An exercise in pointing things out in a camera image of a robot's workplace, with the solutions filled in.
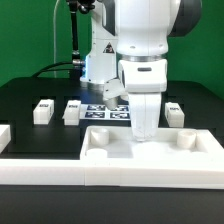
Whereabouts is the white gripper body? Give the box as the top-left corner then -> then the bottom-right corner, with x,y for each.
118,59 -> 167,99

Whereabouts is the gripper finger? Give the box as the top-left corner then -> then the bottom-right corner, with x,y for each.
128,93 -> 162,141
103,79 -> 125,110

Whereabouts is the white desk tabletop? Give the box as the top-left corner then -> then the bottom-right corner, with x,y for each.
80,126 -> 224,189

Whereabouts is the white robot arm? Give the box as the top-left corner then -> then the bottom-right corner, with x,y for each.
81,0 -> 202,141

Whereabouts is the fiducial marker sheet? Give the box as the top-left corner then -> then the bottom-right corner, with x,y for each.
80,104 -> 130,121

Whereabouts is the white left obstacle block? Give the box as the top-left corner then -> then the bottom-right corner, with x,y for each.
0,124 -> 11,153

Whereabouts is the white front obstacle bar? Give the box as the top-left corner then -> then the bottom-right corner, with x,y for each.
0,159 -> 224,189

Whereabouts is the black cable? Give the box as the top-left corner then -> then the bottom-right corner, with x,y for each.
31,61 -> 83,79

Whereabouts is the black camera pole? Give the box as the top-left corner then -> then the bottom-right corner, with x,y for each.
66,0 -> 95,80

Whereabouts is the white cable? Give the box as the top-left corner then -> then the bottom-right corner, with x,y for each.
53,0 -> 62,79

